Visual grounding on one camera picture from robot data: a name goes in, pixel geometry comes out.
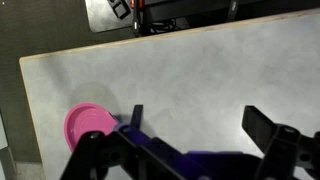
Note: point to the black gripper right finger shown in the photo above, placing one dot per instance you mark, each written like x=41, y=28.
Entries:
x=266, y=133

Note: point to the orange clamp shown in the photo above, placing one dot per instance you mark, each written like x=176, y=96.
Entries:
x=137, y=3

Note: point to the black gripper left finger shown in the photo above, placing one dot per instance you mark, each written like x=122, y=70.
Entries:
x=133, y=150

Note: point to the pink plastic lid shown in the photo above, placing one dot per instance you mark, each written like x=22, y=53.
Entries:
x=85, y=123

